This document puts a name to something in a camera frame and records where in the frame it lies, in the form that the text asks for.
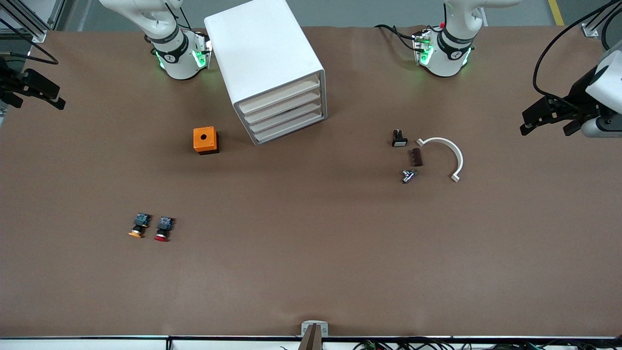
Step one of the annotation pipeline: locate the white beige cabinet drawer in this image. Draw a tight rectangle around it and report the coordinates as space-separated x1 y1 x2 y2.
242 87 322 126
252 107 325 143
237 76 321 116
247 97 324 135

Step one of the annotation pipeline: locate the yellow push button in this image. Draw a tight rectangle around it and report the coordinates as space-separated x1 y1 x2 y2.
128 213 151 239

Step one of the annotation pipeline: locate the red push button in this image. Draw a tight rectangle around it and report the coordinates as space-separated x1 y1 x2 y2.
154 215 175 242

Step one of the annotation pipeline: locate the white drawer cabinet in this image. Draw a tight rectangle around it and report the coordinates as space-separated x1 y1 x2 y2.
204 0 328 146

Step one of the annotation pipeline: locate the orange box with hole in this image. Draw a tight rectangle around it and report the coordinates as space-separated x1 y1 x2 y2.
193 126 220 156

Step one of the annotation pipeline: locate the brown table cover sheet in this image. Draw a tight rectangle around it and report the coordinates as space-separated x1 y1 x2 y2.
0 24 622 338

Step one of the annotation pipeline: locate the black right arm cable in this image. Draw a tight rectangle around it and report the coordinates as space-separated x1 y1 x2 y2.
0 17 59 66

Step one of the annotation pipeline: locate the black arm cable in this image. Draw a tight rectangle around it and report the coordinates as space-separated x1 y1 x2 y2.
0 17 59 66
532 0 622 100

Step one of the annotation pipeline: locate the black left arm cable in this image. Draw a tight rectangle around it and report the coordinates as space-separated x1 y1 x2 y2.
532 0 622 100

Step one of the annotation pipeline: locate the aluminium frame strut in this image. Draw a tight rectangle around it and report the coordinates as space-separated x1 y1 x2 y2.
581 0 622 38
0 0 66 43

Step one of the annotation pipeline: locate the white curved bracket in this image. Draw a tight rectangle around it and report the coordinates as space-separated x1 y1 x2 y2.
416 137 464 183

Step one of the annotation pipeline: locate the black base cable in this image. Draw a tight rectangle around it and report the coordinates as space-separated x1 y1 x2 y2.
374 23 419 52

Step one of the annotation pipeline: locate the black cable bundle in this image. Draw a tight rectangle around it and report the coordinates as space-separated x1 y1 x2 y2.
352 337 622 350

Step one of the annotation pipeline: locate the grey mounting bracket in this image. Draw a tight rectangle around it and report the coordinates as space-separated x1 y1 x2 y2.
301 320 329 337

